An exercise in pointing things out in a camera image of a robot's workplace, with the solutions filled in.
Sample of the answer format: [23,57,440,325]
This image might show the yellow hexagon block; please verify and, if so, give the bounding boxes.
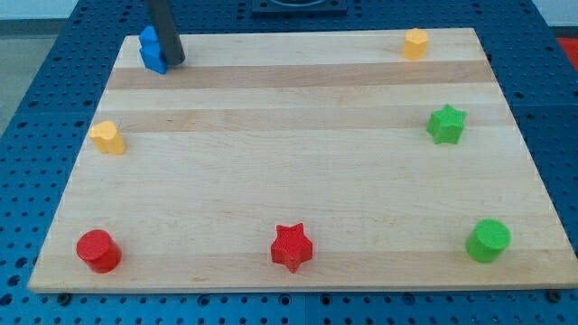
[402,28,429,60]

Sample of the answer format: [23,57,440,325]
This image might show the blue block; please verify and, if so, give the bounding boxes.
[138,25,168,74]

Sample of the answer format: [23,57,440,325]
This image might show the yellow heart block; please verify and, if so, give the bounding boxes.
[89,121,126,155]

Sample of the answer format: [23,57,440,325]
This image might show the green cylinder block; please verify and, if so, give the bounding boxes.
[465,218,511,264]

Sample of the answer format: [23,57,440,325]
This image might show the red cylinder block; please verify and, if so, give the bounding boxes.
[76,229,122,274]

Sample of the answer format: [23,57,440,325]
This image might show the light wooden board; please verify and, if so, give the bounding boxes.
[29,28,577,293]

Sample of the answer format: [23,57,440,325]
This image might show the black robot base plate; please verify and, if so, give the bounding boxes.
[249,0,348,15]

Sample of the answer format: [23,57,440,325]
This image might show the red star block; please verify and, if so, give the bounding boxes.
[270,223,313,274]

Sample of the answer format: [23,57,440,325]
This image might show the green star block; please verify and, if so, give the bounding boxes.
[426,104,467,144]

